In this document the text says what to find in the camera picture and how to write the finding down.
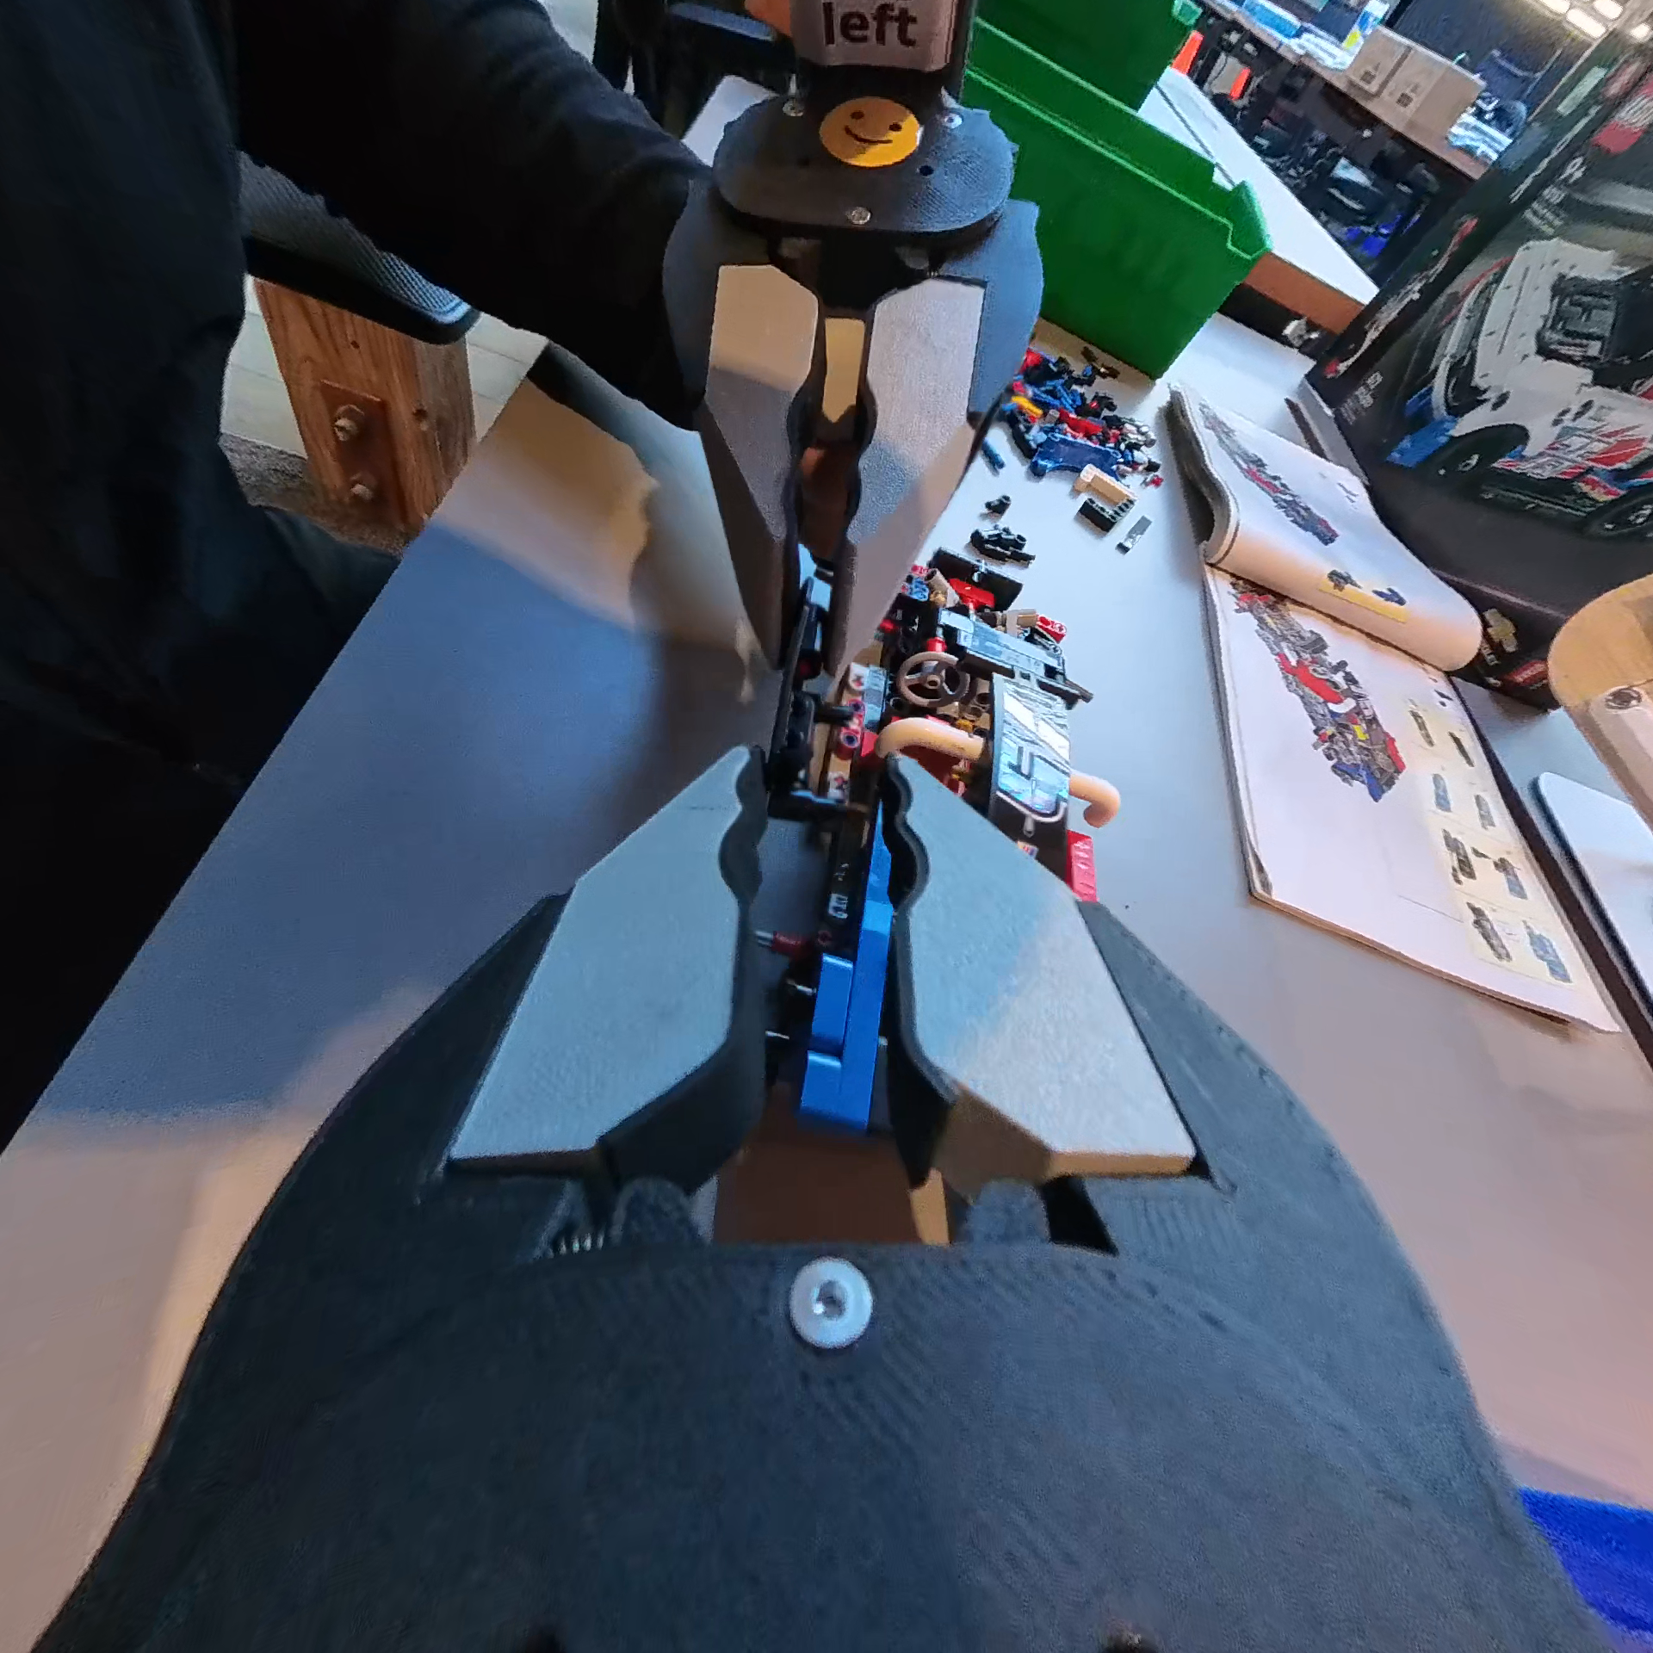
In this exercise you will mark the tan toy brick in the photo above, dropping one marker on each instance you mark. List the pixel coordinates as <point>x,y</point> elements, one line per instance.
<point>1107,482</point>

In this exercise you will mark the white flat stand base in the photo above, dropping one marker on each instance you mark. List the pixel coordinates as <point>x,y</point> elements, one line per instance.
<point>1603,864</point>

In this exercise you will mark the green storage bin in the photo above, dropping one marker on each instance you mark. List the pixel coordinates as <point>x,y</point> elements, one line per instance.
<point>1099,38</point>
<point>1111,219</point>

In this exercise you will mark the pile of loose toy bricks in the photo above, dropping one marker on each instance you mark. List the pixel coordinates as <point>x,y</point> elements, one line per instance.
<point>1071,414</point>

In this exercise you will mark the small black brick part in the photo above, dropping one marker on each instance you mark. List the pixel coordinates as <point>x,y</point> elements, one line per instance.
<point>790,723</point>

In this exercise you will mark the person's left forearm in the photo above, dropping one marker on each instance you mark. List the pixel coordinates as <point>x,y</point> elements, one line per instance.
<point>516,156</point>

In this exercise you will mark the background table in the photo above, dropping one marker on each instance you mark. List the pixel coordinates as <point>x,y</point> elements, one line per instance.
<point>1278,219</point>

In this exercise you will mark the black toy set box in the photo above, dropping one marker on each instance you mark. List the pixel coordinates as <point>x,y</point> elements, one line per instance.
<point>1524,388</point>

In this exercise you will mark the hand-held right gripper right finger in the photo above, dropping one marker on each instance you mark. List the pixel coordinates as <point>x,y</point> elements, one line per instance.
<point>1034,1020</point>

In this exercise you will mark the blue storage bin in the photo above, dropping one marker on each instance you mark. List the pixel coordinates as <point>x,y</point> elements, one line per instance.
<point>1595,1549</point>

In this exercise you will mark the open instruction booklet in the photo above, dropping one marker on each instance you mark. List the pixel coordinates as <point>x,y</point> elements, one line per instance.
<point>1343,723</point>

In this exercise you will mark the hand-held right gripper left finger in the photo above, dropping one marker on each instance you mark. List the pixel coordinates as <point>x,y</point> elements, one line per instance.
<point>621,1008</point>

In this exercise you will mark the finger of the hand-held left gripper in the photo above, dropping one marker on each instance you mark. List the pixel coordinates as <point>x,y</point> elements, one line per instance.
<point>756,425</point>
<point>924,425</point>

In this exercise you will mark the toy brick car chassis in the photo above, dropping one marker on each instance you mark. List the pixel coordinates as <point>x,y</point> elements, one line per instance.
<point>1020,762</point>

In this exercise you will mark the orange cone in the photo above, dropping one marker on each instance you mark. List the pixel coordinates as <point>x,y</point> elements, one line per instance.
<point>1185,53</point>

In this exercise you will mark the person's dark clothed body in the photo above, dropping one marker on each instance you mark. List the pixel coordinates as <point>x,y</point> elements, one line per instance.
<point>103,516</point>

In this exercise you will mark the background shelves with boxes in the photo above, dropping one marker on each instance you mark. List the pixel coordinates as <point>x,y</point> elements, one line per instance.
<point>1396,77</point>

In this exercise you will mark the wooden post with bolts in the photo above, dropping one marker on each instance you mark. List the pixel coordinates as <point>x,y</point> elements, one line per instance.
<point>375,425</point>

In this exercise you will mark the cluster of black pins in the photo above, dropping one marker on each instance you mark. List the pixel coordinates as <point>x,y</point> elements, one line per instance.
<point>1000,545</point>

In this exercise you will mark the thin dark toy tile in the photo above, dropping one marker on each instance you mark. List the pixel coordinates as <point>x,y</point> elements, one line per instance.
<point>1134,534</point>

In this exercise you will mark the black holed toy beam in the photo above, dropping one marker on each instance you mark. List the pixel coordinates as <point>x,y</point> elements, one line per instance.
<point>1101,514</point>

